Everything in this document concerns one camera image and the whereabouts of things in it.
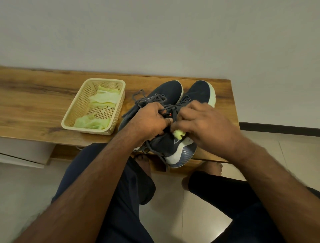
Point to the person's left hand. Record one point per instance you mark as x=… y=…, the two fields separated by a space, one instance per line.
x=147 y=122

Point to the person's right hand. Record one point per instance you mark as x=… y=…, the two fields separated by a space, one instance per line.
x=210 y=130

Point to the grey shoelace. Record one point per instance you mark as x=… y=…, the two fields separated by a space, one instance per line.
x=150 y=99
x=172 y=108

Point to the dark sneaker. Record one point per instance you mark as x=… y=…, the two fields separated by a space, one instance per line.
x=200 y=90
x=170 y=90

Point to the person's left forearm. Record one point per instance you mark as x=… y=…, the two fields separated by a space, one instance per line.
x=82 y=192

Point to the person's left leg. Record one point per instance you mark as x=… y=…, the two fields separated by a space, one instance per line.
x=143 y=165

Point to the dark baseboard strip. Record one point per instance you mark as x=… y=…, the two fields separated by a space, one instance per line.
x=280 y=129

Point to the cream plastic mesh basket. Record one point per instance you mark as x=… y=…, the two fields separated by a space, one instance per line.
x=80 y=102

